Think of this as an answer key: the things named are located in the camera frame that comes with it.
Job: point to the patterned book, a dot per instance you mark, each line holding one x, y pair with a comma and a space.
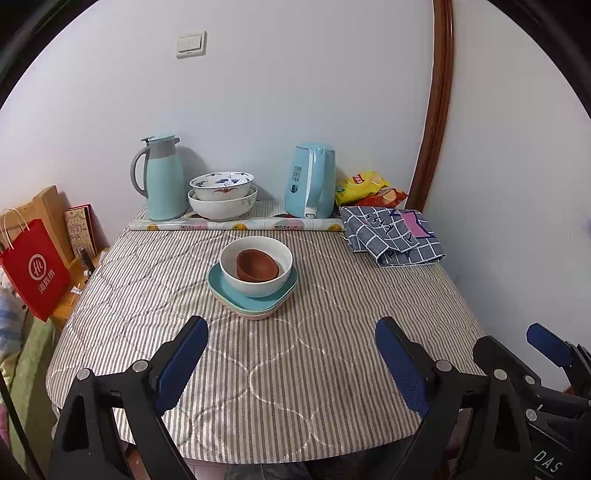
81, 230

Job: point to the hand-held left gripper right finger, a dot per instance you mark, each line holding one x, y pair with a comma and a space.
401, 364

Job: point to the green square plate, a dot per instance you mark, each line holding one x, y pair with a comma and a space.
258, 312

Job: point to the striped quilted table cover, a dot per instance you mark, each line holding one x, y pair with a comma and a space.
277, 369

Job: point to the white bowl with swirl pattern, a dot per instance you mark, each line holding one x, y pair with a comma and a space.
221, 211

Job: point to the light blue electric kettle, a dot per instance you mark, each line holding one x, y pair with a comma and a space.
307, 184

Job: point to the brown paper bag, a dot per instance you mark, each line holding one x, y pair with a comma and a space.
46, 207

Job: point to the white bowl with leaf print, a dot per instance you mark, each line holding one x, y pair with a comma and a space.
256, 287

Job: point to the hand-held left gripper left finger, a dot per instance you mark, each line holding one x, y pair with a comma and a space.
184, 364

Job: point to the green cloth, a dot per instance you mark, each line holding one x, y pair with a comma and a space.
32, 369

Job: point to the wooden side table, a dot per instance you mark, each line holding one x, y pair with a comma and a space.
69, 309

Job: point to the wooden door frame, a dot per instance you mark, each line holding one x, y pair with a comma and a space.
436, 115

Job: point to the red paper bag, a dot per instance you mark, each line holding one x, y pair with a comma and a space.
37, 272

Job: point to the grey checked cloth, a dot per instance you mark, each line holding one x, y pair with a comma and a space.
383, 235

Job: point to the blue square plate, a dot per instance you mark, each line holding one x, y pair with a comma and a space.
221, 287

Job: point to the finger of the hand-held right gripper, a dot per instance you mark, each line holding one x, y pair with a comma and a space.
549, 344
501, 357

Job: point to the fruit print table mat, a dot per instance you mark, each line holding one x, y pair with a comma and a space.
258, 225

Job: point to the yellow snack bag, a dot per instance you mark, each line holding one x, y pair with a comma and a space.
360, 184

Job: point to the light blue thermos jug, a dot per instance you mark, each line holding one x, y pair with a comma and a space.
164, 184

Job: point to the white wall switch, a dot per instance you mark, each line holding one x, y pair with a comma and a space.
191, 45

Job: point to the brown wooden bowl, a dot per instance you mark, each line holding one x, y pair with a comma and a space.
256, 265

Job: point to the white bowl with red print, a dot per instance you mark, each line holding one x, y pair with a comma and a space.
221, 191

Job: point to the pink square plate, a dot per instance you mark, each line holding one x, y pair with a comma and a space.
258, 317

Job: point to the red snack bag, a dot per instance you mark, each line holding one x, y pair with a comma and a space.
388, 198

